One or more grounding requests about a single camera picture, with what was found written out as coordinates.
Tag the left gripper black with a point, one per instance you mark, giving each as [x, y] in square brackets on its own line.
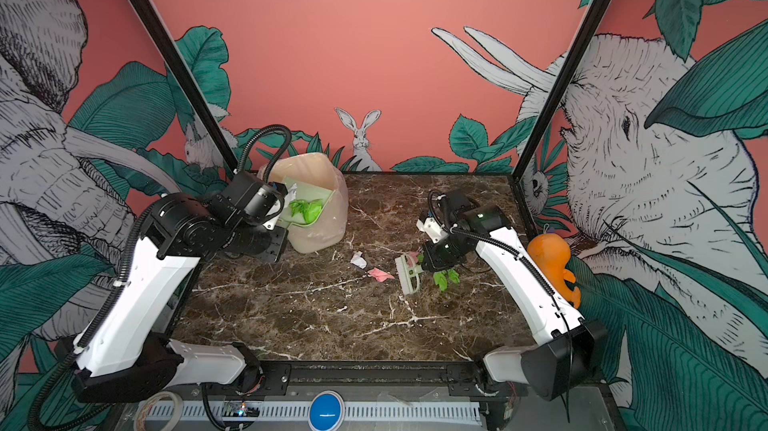
[277, 252]

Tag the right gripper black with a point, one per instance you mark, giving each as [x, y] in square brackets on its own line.
[435, 264]

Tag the light green dustpan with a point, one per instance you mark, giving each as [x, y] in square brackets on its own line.
[305, 191]

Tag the light green hand brush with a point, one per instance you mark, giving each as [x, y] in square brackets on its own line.
[409, 274]

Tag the beige trash bin with liner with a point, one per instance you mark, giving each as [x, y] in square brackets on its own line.
[317, 169]

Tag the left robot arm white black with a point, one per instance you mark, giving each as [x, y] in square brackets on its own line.
[119, 357]

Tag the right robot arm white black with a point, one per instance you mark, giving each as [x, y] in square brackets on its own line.
[568, 348]

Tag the green paper scrap lower left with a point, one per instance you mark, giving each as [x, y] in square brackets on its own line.
[305, 212]

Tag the green paper scrap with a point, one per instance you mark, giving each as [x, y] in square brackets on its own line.
[441, 280]
[305, 212]
[453, 276]

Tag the pink paper scrap upper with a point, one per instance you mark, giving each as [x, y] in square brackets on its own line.
[413, 257]

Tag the pink paper scrap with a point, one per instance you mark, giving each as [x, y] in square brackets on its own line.
[379, 275]
[413, 257]

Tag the green paper scrap right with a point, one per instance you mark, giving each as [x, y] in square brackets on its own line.
[453, 276]

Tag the green paper scrap centre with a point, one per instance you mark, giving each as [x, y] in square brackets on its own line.
[441, 280]

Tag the white paper scrap upper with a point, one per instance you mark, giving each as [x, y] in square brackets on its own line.
[358, 260]

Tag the pink paper scrap middle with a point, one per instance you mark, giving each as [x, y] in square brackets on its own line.
[379, 275]

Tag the orange plush toy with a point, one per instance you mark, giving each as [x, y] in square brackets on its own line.
[551, 253]

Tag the blue round button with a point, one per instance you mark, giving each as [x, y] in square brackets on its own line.
[327, 412]

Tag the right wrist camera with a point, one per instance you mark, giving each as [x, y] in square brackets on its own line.
[432, 229]

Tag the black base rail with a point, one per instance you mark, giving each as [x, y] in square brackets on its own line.
[461, 378]

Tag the white slotted cable duct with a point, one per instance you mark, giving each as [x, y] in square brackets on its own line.
[357, 411]

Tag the right black frame post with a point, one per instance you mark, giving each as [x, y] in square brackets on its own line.
[589, 24]

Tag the black frame post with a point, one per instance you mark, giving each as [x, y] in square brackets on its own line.
[160, 35]
[589, 24]

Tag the left black frame post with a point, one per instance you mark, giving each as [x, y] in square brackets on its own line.
[160, 35]

